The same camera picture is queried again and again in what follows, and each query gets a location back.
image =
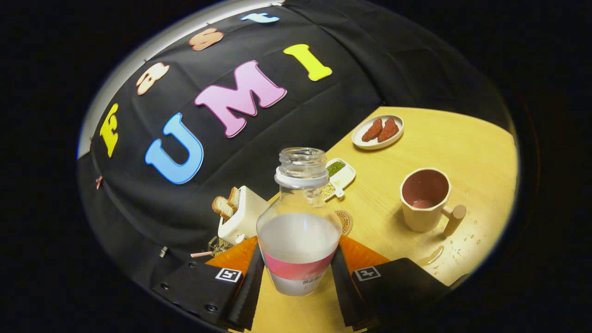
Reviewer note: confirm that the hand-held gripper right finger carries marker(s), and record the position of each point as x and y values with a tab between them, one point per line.
344	296

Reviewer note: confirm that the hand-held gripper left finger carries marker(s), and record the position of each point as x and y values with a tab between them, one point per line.
247	296

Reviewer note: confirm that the round wooden coaster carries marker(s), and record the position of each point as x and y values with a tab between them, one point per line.
347	223

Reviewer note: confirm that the clear juice bottle red label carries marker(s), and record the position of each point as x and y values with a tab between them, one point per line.
298	231

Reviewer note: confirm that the striped drinking straw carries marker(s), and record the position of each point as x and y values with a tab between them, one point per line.
201	254

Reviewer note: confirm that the white toaster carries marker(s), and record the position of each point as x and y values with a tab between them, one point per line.
247	217

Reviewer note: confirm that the toast bread slice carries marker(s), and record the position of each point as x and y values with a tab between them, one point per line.
234	196
222	207

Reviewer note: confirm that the white divided bean dish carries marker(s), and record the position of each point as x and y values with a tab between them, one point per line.
347	178

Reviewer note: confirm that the white round plate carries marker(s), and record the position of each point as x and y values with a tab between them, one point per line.
365	143

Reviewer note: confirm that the red meat piece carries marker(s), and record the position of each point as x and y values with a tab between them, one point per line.
372	130
388	129

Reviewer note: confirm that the wooden table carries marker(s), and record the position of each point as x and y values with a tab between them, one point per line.
462	152

